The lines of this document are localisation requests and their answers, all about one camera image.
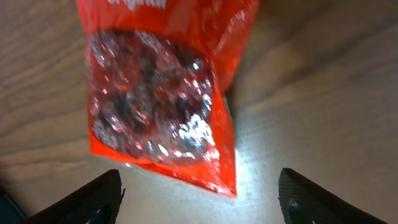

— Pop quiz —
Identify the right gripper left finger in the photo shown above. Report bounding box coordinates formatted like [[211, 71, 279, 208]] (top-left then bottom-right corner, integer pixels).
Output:
[[26, 169, 125, 224]]

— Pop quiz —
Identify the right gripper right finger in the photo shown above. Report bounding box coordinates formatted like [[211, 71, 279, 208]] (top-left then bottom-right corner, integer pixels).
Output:
[[278, 168, 383, 224]]

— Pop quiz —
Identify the red Hacks candy bag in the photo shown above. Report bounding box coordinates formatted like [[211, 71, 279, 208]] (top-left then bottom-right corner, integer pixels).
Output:
[[76, 0, 259, 198]]

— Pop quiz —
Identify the dark green open box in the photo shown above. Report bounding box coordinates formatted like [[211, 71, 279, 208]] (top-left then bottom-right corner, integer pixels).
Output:
[[0, 190, 26, 224]]

